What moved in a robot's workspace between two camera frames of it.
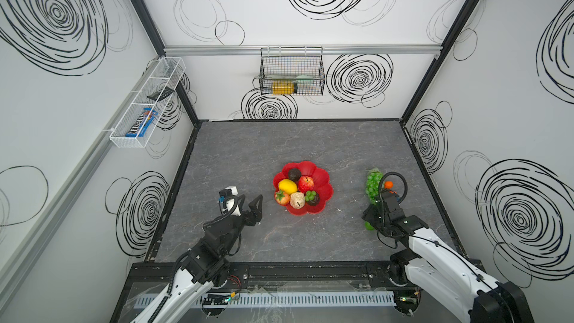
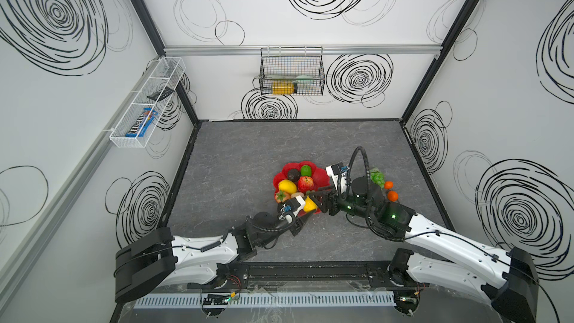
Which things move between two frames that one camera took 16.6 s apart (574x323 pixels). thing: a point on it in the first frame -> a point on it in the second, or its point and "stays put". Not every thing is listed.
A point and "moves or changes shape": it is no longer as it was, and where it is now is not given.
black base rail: (161, 275) stays put
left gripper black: (247, 217) -> (295, 217)
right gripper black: (377, 214) -> (330, 200)
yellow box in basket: (282, 87) stays put
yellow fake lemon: (288, 186) stays put
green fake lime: (368, 226) moves or changes shape
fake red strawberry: (282, 197) stays put
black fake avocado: (294, 174) stays put
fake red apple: (306, 183) stays put
